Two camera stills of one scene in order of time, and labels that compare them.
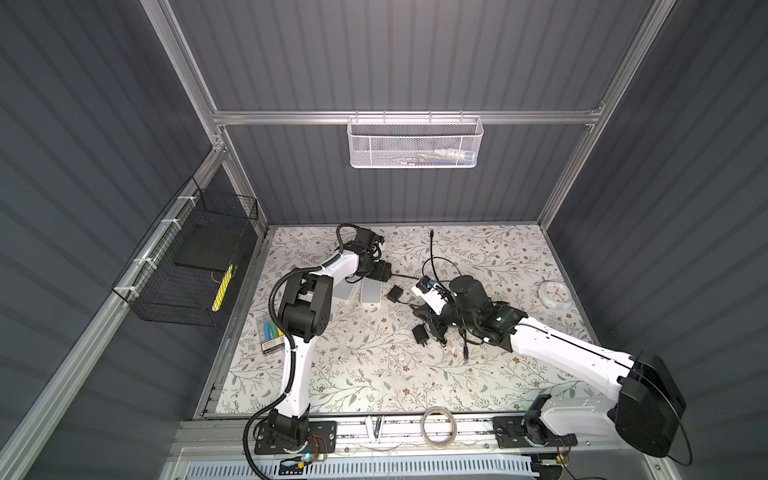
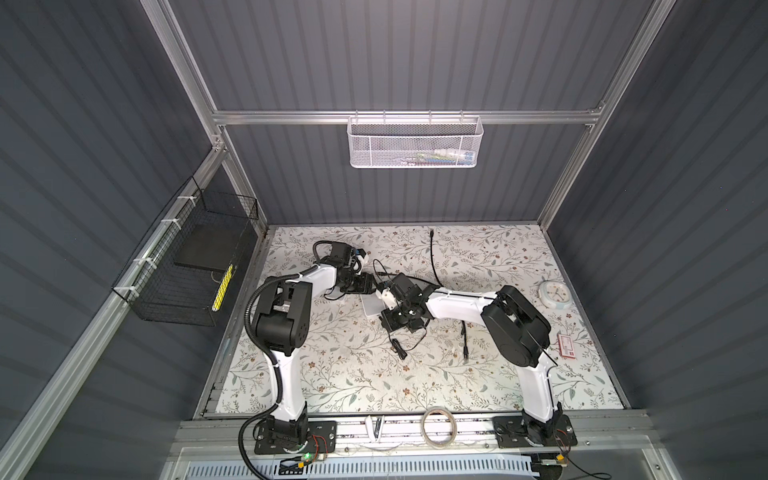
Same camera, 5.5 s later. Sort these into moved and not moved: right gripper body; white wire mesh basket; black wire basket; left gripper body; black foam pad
Moved: right gripper body; left gripper body
Not moved: black foam pad; white wire mesh basket; black wire basket
